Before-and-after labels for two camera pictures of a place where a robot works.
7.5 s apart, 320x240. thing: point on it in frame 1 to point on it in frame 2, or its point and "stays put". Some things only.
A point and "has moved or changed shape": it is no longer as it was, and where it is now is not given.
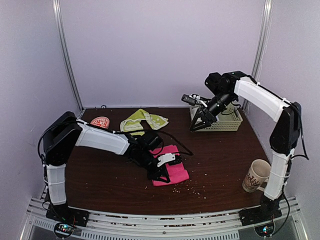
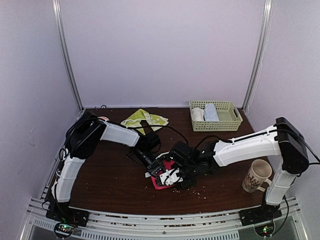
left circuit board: [63, 230] stays put
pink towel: [176, 173] has moved or changed shape
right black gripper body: [208, 115] to [191, 173]
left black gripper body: [150, 172] stays put
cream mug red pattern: [254, 179] stays put
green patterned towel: [133, 123] stays put
